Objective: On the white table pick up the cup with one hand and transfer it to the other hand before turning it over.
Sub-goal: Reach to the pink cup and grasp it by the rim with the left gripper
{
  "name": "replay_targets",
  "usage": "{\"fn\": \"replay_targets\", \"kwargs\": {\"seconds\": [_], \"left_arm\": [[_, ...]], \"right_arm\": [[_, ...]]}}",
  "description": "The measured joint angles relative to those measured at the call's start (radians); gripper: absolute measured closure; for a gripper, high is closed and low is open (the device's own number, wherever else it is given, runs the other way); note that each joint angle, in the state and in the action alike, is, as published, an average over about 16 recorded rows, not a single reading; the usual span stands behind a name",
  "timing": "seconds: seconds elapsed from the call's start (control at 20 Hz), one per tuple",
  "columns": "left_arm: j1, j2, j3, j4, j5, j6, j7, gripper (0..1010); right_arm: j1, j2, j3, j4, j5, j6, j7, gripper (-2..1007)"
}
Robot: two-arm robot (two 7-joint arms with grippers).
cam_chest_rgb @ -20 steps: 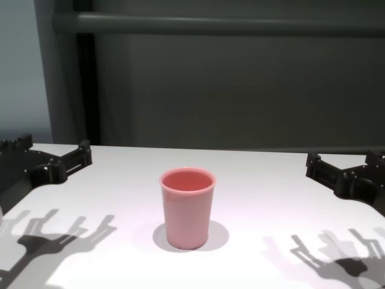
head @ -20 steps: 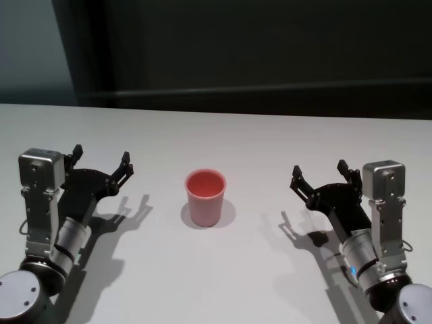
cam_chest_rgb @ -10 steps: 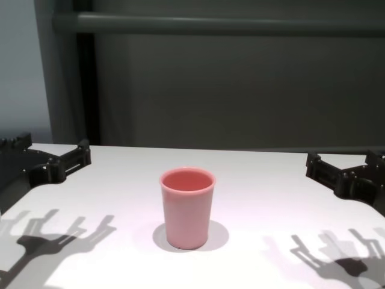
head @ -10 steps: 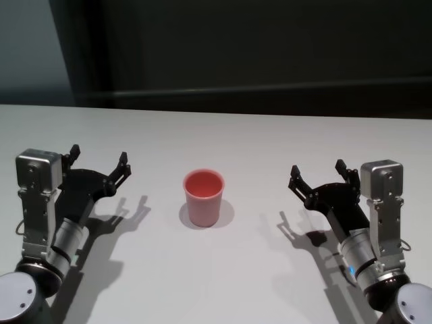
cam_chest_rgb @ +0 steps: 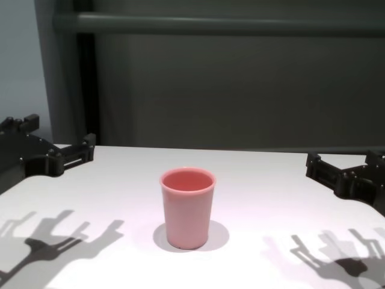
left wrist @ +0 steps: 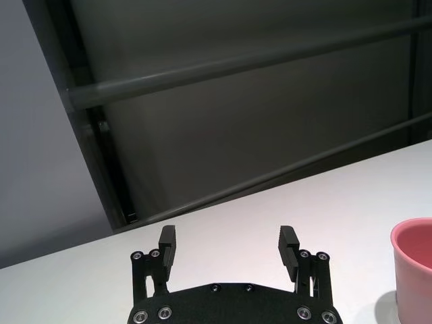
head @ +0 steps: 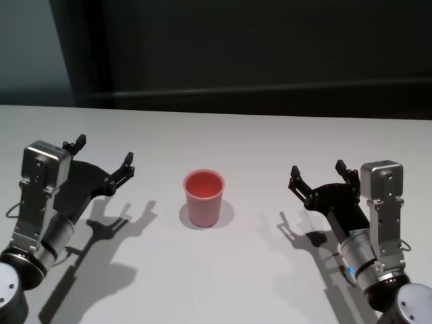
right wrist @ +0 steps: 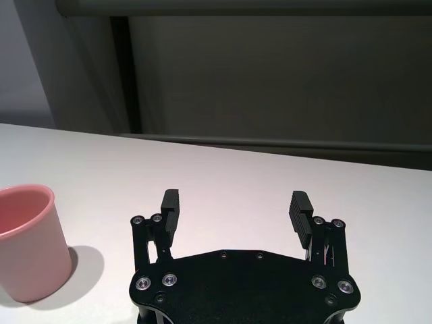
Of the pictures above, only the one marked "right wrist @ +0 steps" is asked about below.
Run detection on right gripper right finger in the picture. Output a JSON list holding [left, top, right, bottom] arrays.
[[288, 190, 349, 273]]

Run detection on dark partition post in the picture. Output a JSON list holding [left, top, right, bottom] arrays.
[[108, 16, 142, 135]]

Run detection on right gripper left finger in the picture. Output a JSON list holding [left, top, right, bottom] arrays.
[[130, 188, 182, 273]]

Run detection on low dark partition rail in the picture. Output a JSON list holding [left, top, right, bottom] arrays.
[[119, 132, 432, 153]]

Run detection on pink plastic cup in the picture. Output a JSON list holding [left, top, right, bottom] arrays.
[[0, 184, 73, 303]]

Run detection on high dark partition rail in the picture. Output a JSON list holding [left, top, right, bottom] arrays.
[[55, 0, 432, 18]]

